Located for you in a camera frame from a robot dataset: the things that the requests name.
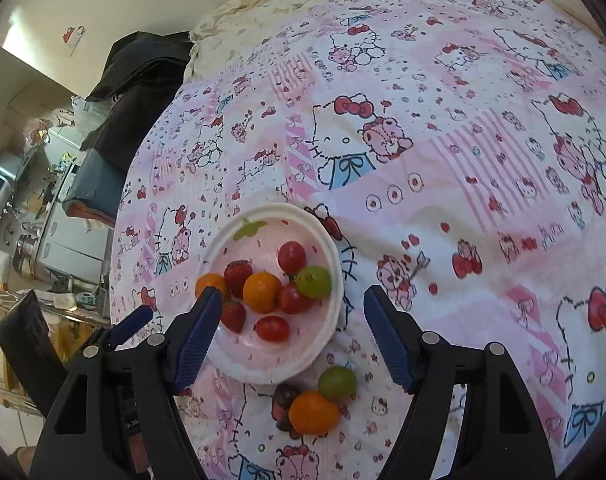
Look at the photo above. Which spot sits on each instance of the cream duvet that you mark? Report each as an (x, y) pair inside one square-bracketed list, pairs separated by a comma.
[(243, 15)]

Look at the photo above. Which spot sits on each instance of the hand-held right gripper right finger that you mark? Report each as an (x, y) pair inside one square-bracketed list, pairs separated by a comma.
[(390, 340)]

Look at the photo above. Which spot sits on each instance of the white plastic bag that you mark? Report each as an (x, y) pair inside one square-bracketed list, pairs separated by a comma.
[(83, 110)]

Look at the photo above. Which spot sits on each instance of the pink bag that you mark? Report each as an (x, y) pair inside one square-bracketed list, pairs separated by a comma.
[(38, 132)]

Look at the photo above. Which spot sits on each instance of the green grape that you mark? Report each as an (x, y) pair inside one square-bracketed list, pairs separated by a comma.
[(337, 382), (314, 280)]

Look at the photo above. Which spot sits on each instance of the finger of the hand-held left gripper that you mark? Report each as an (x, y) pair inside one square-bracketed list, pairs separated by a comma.
[(133, 322)]

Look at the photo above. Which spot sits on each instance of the dark purple grape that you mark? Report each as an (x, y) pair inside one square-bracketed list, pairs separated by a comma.
[(285, 394), (282, 420)]

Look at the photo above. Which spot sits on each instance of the white refrigerator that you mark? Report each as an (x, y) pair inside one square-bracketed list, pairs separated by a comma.
[(65, 137)]

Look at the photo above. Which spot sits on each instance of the black board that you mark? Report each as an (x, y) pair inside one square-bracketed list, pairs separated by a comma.
[(28, 340)]

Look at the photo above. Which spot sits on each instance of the red strawberry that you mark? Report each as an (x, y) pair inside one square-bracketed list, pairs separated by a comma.
[(233, 316), (238, 276)]

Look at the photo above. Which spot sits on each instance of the small orange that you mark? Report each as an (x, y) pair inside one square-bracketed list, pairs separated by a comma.
[(262, 291), (313, 412), (211, 285)]

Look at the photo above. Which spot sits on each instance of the red cherry tomato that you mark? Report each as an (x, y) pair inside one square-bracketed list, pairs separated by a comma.
[(273, 328), (293, 298), (291, 256)]

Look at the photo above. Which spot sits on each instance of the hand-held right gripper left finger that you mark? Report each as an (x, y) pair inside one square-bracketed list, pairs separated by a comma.
[(195, 340)]

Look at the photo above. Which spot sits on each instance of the pink strawberry print bowl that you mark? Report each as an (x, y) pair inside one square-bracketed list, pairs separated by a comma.
[(303, 355)]

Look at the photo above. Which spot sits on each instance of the black jacket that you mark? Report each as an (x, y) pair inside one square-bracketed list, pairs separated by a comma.
[(133, 80)]

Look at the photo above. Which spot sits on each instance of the pink cartoon printed blanket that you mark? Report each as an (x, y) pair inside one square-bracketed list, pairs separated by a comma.
[(433, 185)]

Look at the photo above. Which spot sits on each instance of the steel pot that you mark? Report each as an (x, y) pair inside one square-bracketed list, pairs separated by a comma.
[(25, 252)]

